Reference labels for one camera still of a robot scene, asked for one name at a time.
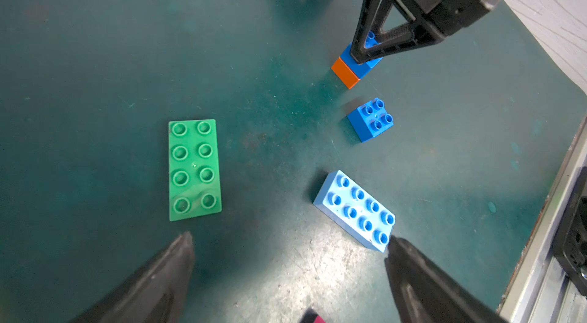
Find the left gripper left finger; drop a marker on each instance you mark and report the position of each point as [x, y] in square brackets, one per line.
[155, 292]

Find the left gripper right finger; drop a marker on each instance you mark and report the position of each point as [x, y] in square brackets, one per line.
[425, 293]

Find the light blue long lego brick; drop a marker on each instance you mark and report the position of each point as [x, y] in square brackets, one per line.
[356, 211]

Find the pink square lego brick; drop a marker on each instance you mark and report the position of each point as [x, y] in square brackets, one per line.
[311, 316]

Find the orange square lego brick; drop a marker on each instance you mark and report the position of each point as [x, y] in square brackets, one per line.
[345, 73]

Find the green lego brick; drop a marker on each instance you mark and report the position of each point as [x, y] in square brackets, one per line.
[194, 169]

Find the aluminium front rail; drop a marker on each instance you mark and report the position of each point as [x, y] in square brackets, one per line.
[539, 289]

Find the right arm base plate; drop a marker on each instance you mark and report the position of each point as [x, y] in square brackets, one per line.
[569, 243]

